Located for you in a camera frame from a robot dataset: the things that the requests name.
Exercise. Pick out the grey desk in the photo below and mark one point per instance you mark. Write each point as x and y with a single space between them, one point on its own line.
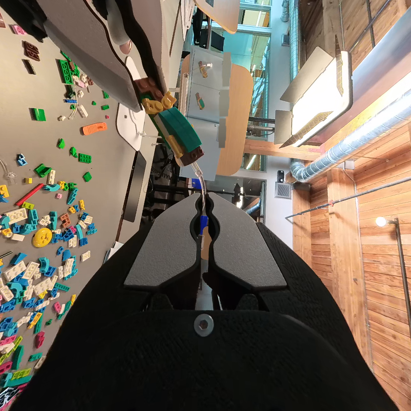
19 135

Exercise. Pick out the clear plastic tube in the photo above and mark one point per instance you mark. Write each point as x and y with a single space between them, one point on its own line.
201 179

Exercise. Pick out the white desk mat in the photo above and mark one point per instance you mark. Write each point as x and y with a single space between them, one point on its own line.
128 128

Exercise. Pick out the wooden round-cornered table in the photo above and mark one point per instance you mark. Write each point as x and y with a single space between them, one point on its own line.
239 122

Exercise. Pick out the orange brick separator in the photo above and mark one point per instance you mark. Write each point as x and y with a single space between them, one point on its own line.
93 128

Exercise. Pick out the grey wall vent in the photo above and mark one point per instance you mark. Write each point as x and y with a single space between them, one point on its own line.
283 190

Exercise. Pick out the silver ventilation duct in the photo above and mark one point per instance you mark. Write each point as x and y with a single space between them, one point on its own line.
353 141

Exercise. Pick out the scattered colourful toy bricks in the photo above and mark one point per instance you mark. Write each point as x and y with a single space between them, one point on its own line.
19 269

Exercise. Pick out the teal brown toy brick assembly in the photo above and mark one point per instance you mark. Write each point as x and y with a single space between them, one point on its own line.
176 128

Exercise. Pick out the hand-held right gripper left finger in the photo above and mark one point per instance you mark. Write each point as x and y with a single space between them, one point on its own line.
167 250

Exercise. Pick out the red long toy bar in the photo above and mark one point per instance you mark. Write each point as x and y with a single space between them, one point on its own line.
29 194

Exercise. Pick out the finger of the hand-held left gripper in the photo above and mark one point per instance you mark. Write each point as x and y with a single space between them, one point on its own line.
160 29
83 35

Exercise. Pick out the dark brown narrow plate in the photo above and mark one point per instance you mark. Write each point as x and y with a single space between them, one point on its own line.
29 66

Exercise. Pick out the brown toy brick pair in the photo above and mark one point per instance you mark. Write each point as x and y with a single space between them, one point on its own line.
31 50

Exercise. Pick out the green angled toy piece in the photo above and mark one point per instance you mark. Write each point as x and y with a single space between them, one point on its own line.
42 170

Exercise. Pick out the green plate with small bricks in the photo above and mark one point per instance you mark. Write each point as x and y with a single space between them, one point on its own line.
65 69

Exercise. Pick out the dark flat laptop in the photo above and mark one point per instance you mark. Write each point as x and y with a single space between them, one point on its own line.
135 186

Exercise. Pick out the rectangular ceiling lamp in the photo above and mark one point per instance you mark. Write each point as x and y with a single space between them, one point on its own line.
321 99

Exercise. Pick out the green studded rectangular plate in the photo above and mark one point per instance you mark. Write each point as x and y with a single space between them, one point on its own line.
84 158

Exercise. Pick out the grey cabinet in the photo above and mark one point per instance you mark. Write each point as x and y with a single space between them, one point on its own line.
200 90

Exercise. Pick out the green square smooth tile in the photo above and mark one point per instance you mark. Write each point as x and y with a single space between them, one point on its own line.
38 114

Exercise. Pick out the round light bulb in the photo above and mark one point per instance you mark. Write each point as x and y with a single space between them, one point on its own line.
380 221

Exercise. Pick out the yellow round toy disc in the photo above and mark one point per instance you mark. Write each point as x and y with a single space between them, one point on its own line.
41 237

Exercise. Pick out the small blue toy piece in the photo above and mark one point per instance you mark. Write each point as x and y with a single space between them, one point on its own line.
21 159

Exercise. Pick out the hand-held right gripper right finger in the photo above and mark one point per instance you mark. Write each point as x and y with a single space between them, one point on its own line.
244 250

